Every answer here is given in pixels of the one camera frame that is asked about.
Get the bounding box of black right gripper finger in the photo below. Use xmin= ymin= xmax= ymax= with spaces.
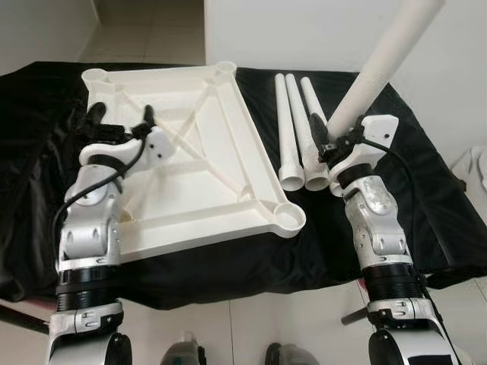
xmin=310 ymin=113 xmax=329 ymax=153

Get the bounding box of white plastic table top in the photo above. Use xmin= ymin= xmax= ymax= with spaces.
xmin=80 ymin=61 xmax=307 ymax=263

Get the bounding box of white plastic table leg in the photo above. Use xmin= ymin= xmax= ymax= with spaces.
xmin=326 ymin=0 xmax=447 ymax=138
xmin=274 ymin=73 xmax=305 ymax=192
xmin=300 ymin=76 xmax=343 ymax=197
xmin=285 ymin=74 xmax=331 ymax=192

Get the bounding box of white plastic chair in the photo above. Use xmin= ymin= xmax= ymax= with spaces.
xmin=449 ymin=144 xmax=487 ymax=192

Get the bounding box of black table cloth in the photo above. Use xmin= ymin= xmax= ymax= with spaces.
xmin=0 ymin=61 xmax=487 ymax=311

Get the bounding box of black metal stand leg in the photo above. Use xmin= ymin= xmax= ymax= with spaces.
xmin=0 ymin=303 xmax=51 ymax=335
xmin=341 ymin=304 xmax=374 ymax=326

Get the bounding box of grey right robot foot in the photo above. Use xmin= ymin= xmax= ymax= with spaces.
xmin=264 ymin=342 xmax=322 ymax=365

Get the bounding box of grey robot foot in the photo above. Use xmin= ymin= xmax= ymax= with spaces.
xmin=158 ymin=332 xmax=206 ymax=365
xmin=264 ymin=342 xmax=322 ymax=365

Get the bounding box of grey left robot foot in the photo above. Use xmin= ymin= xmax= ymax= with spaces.
xmin=158 ymin=332 xmax=206 ymax=365

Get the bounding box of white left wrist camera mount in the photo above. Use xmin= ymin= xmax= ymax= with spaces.
xmin=78 ymin=124 xmax=177 ymax=170

